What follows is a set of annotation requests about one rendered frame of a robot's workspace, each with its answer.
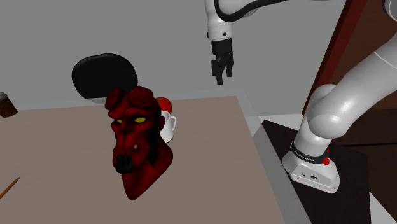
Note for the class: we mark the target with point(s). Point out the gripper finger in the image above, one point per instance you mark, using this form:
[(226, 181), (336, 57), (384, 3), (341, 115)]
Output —
[(229, 69), (218, 74)]

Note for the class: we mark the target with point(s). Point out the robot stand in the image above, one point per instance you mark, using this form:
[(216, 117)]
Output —
[(344, 198)]

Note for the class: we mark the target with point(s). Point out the red demon head bust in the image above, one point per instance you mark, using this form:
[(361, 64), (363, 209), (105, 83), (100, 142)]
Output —
[(136, 142)]

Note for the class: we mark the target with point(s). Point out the black chair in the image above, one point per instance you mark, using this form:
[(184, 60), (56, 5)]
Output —
[(102, 76)]

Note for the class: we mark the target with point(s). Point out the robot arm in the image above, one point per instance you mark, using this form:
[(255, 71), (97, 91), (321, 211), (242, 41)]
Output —
[(338, 105)]

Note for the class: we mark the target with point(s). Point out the white mug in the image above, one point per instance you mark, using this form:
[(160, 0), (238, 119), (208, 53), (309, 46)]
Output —
[(167, 128)]

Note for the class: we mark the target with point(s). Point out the brown cup with grey lid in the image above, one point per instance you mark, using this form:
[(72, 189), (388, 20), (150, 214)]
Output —
[(6, 106)]

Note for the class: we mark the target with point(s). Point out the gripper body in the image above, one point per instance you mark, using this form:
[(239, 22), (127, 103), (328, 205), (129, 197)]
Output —
[(222, 49)]

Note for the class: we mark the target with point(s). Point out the brown pencil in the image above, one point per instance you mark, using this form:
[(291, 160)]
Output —
[(9, 187)]

